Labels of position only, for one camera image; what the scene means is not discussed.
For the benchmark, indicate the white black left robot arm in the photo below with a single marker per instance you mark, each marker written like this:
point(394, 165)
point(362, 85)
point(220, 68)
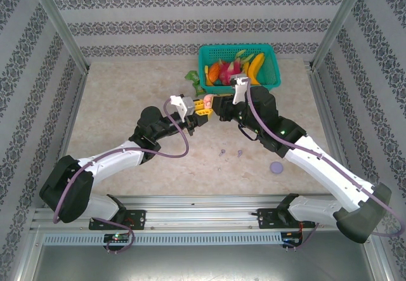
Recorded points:
point(111, 160)

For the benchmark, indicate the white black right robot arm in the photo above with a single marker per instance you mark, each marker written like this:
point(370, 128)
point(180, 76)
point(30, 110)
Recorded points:
point(317, 167)

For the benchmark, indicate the orange toy fruit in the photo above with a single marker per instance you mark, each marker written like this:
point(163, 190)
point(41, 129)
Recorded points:
point(213, 72)

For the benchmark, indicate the yellow toy fruit slice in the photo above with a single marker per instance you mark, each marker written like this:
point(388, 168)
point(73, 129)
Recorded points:
point(206, 73)

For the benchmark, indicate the pink toy dragon fruit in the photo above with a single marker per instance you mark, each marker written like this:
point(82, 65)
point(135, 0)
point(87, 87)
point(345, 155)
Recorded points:
point(226, 71)

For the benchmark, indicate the teal plastic basket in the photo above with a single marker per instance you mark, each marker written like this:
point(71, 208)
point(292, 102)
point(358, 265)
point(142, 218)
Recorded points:
point(269, 71)

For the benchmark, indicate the yellow toy banana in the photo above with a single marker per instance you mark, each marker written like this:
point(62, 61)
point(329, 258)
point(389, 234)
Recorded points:
point(255, 67)

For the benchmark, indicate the small circuit board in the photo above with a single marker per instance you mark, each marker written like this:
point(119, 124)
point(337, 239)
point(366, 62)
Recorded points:
point(116, 237)
point(291, 240)

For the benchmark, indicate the aluminium side rail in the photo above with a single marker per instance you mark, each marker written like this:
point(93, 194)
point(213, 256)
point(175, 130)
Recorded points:
point(82, 81)
point(330, 119)

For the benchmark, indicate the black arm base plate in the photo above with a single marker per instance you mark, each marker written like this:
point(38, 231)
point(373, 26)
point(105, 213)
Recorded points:
point(268, 219)
point(136, 219)

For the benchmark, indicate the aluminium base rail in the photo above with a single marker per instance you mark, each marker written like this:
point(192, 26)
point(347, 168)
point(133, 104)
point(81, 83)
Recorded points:
point(206, 214)

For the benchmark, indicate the aluminium frame post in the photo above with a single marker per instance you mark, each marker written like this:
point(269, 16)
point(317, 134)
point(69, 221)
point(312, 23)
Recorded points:
point(58, 24)
point(337, 24)

